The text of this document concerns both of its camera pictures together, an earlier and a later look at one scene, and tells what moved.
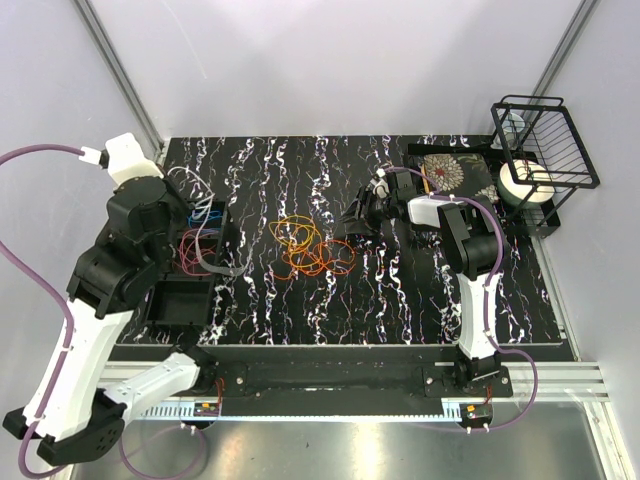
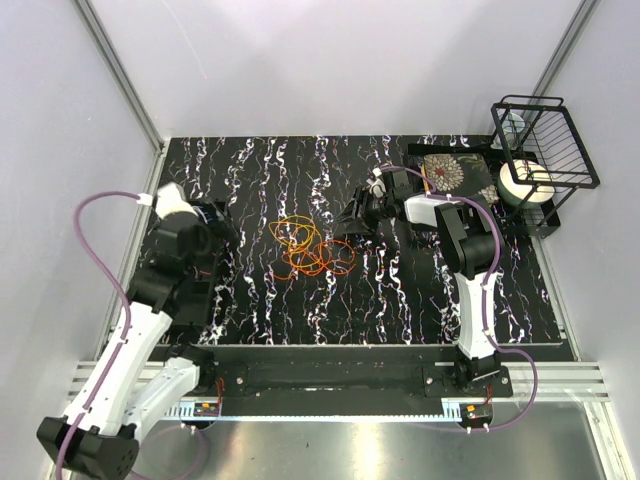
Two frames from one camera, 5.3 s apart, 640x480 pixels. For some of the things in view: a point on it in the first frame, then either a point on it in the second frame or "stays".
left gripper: (184, 206) → (221, 234)
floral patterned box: (458, 174) stays
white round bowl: (525, 183) stays
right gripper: (366, 226) stays
